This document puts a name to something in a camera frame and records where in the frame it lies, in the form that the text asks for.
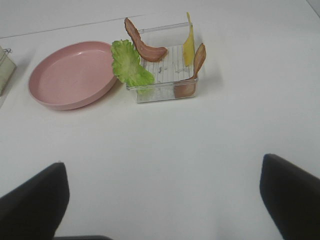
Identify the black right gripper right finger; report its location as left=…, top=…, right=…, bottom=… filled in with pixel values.
left=259, top=153, right=320, bottom=240

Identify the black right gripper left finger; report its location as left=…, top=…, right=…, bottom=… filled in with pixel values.
left=0, top=162, right=70, bottom=240

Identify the long bacon strip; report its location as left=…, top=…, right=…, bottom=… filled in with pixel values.
left=173, top=43, right=207, bottom=99

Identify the green lettuce leaf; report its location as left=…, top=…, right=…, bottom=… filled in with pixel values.
left=110, top=39, right=155, bottom=87

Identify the yellow cheese slice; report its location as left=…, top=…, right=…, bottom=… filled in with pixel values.
left=182, top=12, right=195, bottom=66

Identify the curled bacon strip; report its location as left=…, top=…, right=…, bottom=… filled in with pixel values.
left=124, top=17, right=168, bottom=62

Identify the pink round plate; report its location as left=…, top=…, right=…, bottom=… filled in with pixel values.
left=28, top=41, right=117, bottom=110

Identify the clear left bread tray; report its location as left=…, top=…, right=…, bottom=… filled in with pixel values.
left=0, top=47, right=17, bottom=96

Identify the clear right ingredient tray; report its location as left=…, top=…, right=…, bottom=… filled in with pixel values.
left=126, top=22, right=198, bottom=103

